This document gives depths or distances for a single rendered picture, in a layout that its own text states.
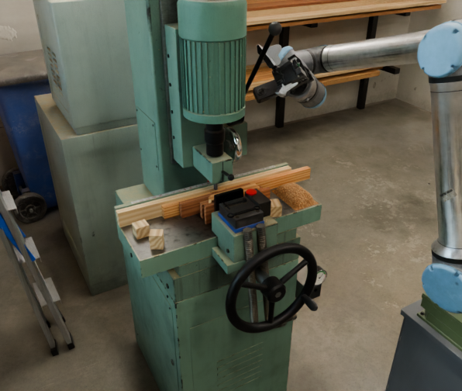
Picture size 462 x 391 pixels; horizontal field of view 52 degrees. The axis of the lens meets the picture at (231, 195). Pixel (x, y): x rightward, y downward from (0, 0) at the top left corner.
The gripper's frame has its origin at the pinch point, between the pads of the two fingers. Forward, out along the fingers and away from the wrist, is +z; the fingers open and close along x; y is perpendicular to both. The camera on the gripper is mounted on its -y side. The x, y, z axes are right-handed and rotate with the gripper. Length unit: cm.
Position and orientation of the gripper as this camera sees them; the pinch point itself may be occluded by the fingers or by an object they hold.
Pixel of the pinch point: (265, 69)
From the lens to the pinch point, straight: 131.2
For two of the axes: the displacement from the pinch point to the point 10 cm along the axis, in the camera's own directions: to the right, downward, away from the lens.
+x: 3.6, 9.0, -2.3
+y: 8.1, -4.2, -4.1
